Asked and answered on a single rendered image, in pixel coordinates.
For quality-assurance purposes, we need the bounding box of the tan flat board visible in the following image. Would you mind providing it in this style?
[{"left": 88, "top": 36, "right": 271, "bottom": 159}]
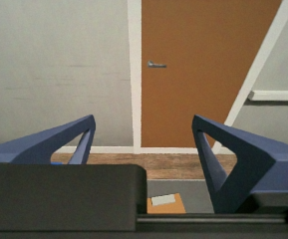
[{"left": 147, "top": 193, "right": 186, "bottom": 213}]

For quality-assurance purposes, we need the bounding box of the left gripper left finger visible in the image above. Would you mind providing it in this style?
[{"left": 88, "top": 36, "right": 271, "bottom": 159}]
[{"left": 0, "top": 115, "right": 96, "bottom": 164}]

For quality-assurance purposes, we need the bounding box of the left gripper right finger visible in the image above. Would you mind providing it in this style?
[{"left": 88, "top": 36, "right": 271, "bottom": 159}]
[{"left": 191, "top": 115, "right": 288, "bottom": 213}]

